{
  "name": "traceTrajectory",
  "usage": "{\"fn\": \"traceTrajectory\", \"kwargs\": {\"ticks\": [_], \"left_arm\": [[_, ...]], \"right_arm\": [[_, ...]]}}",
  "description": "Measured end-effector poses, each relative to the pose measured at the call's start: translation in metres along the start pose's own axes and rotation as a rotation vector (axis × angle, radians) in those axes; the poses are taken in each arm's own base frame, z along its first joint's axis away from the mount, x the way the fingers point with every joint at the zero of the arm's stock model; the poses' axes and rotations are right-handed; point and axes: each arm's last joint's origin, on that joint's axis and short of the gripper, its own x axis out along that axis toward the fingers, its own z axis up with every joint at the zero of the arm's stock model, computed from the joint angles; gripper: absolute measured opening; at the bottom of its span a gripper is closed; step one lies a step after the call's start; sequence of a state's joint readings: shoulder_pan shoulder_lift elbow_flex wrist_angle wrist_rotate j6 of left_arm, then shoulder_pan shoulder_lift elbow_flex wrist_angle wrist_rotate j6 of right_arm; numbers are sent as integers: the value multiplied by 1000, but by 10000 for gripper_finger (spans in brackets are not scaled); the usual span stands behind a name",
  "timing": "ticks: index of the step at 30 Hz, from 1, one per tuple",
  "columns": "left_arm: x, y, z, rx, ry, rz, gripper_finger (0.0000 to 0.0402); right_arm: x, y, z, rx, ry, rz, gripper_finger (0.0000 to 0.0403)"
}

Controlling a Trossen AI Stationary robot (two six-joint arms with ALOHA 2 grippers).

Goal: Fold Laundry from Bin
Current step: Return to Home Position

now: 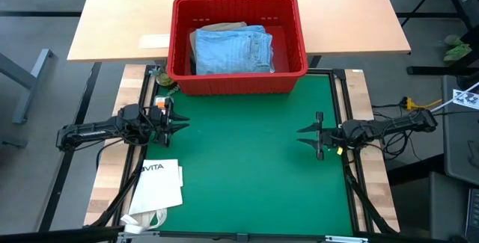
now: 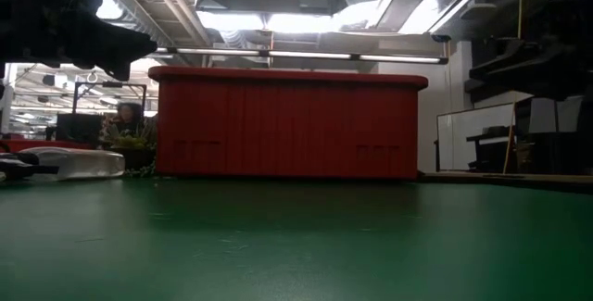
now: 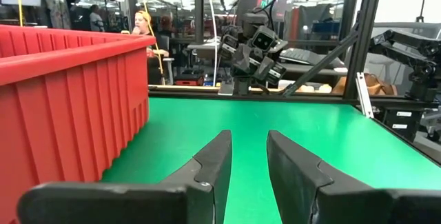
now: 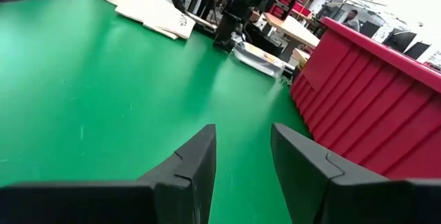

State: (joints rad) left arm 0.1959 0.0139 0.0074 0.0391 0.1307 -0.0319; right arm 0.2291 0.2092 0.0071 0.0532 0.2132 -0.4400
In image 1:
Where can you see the small yellow tag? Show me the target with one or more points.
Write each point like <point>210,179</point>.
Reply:
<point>339,150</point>

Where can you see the beige khaki garment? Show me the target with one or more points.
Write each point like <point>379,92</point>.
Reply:
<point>221,27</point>

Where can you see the dark grey box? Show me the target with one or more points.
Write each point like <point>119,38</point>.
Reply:
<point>430,205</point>

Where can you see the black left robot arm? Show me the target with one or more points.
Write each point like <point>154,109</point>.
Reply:
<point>97,129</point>

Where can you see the black horizontal bar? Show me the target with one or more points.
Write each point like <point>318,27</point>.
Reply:
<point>56,235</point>

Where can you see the green table mat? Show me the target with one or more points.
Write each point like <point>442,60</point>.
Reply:
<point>243,168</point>

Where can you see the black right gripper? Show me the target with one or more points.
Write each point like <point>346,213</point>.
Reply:
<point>325,136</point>

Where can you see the white printed tote bag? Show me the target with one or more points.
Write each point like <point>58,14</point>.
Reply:
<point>161,190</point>

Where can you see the black keyboard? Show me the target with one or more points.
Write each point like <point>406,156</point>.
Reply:
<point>473,213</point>

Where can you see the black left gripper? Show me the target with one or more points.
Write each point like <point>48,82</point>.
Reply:
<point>159,121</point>

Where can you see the black aluminium table frame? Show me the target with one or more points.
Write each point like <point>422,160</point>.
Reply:
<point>339,74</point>

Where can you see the clear package with orange label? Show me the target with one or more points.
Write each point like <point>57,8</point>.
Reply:
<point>161,102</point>

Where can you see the light wooden table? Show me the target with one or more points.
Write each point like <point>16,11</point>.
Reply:
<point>123,18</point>

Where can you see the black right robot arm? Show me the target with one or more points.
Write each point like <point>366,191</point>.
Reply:
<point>389,125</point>

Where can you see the red plastic laundry bin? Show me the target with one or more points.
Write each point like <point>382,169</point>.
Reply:
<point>232,82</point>

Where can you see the light blue garment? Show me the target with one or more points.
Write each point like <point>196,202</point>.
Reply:
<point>232,50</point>

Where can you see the grey metal table leg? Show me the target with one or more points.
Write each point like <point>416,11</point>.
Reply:
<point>31,88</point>

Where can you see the dark grey case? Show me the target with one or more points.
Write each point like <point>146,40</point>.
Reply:
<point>458,142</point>

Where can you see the light green object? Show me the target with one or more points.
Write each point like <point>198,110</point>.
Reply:
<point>457,48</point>

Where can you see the silver metal bracket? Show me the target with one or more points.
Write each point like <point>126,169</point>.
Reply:
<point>346,239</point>

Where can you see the black table leg bar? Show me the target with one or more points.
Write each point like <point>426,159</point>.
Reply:
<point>55,190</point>

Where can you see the white paper strip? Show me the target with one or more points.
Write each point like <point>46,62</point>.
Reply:
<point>155,41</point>

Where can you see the white tag with black logo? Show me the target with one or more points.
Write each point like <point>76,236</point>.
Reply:
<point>466,99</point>

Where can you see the small potted succulent plant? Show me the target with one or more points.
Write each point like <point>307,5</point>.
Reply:
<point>164,78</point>

